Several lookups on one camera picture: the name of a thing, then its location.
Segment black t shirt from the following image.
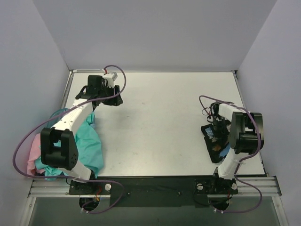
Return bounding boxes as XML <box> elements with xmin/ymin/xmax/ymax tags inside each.
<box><xmin>200</xmin><ymin>122</ymin><xmax>231</xmax><ymax>163</ymax></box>

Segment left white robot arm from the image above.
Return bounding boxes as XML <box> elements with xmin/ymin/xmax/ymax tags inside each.
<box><xmin>40</xmin><ymin>72</ymin><xmax>123</xmax><ymax>194</ymax></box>

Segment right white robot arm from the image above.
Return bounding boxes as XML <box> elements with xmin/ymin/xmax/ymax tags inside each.
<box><xmin>210</xmin><ymin>101</ymin><xmax>264</xmax><ymax>193</ymax></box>

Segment teal t shirt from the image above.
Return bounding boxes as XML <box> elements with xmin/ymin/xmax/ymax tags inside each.
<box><xmin>42</xmin><ymin>113</ymin><xmax>104</xmax><ymax>180</ymax></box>

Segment clear plastic bin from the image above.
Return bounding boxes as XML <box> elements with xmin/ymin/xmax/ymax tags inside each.
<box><xmin>46</xmin><ymin>108</ymin><xmax>68</xmax><ymax>128</ymax></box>

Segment pink t shirt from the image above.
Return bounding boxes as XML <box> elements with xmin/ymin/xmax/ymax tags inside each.
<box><xmin>27</xmin><ymin>133</ymin><xmax>45</xmax><ymax>175</ymax></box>

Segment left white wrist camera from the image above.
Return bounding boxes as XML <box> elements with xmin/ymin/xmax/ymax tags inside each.
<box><xmin>102</xmin><ymin>69</ymin><xmax>118</xmax><ymax>88</ymax></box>

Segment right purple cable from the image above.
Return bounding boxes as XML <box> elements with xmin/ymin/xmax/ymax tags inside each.
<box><xmin>198</xmin><ymin>95</ymin><xmax>263</xmax><ymax>214</ymax></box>

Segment aluminium rail frame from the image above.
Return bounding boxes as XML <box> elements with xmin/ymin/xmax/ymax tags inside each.
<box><xmin>28</xmin><ymin>177</ymin><xmax>282</xmax><ymax>198</ymax></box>

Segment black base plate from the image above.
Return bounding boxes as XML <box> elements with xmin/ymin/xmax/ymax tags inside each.
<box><xmin>69</xmin><ymin>176</ymin><xmax>238</xmax><ymax>208</ymax></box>

